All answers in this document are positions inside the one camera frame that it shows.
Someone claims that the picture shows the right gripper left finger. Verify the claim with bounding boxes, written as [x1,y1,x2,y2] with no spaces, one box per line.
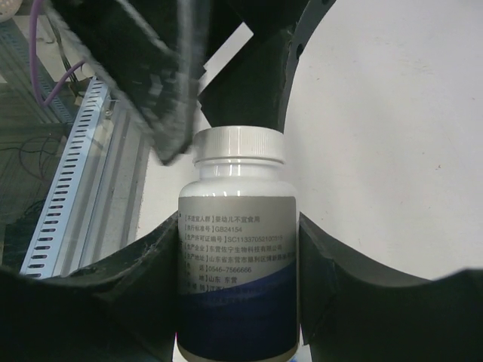
[1,216,177,361]

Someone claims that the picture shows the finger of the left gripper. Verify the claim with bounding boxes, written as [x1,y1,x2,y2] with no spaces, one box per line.
[199,0,335,130]
[48,0,206,165]

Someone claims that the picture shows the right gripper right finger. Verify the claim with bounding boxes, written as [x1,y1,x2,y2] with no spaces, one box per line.
[300,216,482,361]

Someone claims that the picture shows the white bottle cap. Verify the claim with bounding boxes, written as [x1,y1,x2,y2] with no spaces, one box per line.
[192,126,285,164]

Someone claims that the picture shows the white pill bottle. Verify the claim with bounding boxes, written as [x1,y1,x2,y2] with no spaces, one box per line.
[177,158,300,361]

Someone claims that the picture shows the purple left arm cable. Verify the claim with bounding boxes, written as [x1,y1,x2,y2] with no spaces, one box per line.
[29,0,86,109]

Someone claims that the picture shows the aluminium mounting rail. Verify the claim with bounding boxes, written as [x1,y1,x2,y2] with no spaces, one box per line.
[54,99,150,275]

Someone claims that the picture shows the slotted grey cable duct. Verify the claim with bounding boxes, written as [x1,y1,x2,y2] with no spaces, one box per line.
[20,78,108,279]

